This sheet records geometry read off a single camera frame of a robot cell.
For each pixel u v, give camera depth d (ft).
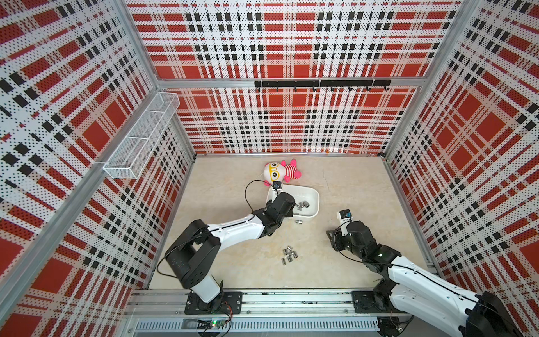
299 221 3.06
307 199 3.35
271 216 2.19
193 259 1.45
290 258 2.75
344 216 2.41
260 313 2.40
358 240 2.06
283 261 2.74
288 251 2.81
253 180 2.41
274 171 3.42
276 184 2.54
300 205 3.23
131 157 2.30
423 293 1.62
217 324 2.27
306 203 3.23
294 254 2.76
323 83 2.96
